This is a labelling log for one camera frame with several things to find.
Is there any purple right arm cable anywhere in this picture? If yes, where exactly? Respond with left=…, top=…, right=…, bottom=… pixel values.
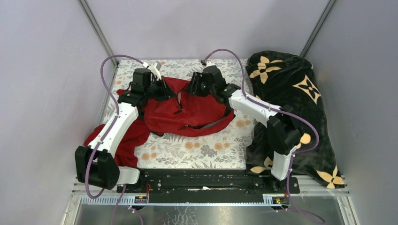
left=200, top=48, right=326, bottom=225

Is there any black blanket with tan flowers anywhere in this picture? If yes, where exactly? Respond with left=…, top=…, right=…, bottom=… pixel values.
left=246, top=51, right=345, bottom=189

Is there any floral patterned table mat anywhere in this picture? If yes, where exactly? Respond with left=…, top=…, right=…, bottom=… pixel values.
left=112, top=59, right=257, bottom=169

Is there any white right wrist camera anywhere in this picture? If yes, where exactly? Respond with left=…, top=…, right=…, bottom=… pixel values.
left=202, top=60, right=215, bottom=69

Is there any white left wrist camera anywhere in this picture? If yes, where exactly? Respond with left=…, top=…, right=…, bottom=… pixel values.
left=142, top=61, right=162, bottom=80

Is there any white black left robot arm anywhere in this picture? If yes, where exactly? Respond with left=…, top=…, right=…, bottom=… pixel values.
left=75, top=65, right=174, bottom=193

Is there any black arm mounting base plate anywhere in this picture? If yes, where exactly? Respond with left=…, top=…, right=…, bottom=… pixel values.
left=125, top=169, right=300, bottom=204

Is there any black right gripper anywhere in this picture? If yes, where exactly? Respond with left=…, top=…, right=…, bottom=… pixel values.
left=184, top=73, right=215, bottom=98

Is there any red student backpack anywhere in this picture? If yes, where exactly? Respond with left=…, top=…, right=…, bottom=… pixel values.
left=143, top=77, right=235, bottom=137

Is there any red cloth garment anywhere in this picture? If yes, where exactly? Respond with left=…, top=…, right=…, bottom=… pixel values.
left=83, top=90, right=150, bottom=167

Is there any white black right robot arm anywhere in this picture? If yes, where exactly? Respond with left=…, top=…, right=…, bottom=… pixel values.
left=187, top=65, right=302, bottom=193

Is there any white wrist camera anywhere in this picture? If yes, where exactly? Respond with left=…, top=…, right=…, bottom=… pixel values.
left=142, top=61, right=162, bottom=80
left=202, top=60, right=215, bottom=69

